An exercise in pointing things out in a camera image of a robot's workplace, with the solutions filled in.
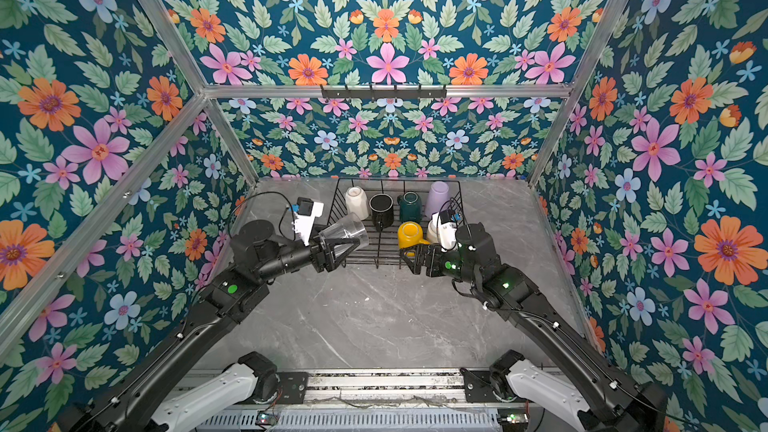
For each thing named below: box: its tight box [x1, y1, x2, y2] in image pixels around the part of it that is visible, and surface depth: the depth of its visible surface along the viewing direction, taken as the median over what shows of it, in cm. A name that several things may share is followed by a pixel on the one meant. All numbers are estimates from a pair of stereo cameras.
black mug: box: [369, 193, 394, 232], surface depth 98 cm
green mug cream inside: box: [397, 191, 422, 224], surface depth 100 cm
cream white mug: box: [345, 186, 369, 221], surface depth 100 cm
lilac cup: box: [424, 180, 450, 218], surface depth 100 cm
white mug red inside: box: [426, 218, 441, 245], surface depth 95 cm
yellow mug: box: [397, 221, 430, 249], surface depth 92 cm
